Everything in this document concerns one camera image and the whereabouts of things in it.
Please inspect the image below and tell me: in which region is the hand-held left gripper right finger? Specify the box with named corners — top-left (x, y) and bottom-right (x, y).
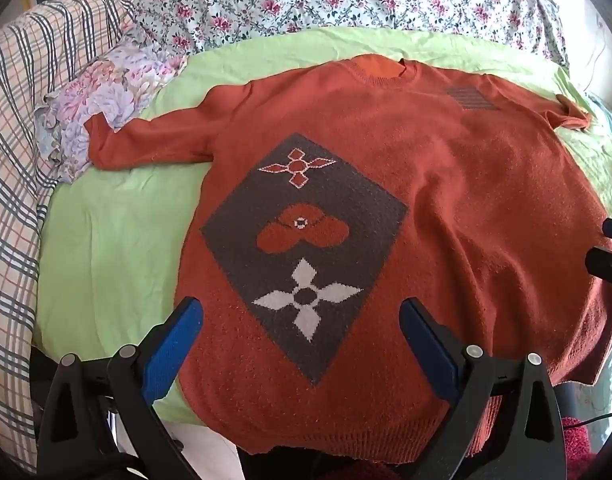
top-left (398, 297), bottom-right (569, 480)

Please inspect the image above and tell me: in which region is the pale blue patterned cloth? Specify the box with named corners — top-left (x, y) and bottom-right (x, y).
top-left (583, 91), bottom-right (612, 161)

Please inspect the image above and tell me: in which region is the rose print floral blanket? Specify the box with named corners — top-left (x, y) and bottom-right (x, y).
top-left (126, 0), bottom-right (571, 68)

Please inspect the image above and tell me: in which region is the orange knit sweater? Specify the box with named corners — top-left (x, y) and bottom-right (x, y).
top-left (84, 54), bottom-right (612, 461)

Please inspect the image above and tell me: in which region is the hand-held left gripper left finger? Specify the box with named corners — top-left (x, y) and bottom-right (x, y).
top-left (36, 296), bottom-right (204, 480)

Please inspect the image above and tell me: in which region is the plaid blanket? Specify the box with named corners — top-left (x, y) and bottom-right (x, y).
top-left (0, 0), bottom-right (152, 476)

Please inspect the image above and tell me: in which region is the pastel floral cloth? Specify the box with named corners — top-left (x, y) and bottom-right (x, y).
top-left (35, 42), bottom-right (189, 183)

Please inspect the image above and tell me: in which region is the light green bed sheet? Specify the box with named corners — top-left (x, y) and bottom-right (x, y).
top-left (33, 26), bottom-right (612, 431)

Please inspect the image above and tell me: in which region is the maroon fuzzy cloth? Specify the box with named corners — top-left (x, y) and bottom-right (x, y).
top-left (560, 412), bottom-right (611, 480)

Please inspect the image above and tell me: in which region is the black cable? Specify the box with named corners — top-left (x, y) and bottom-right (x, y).
top-left (563, 407), bottom-right (612, 430)

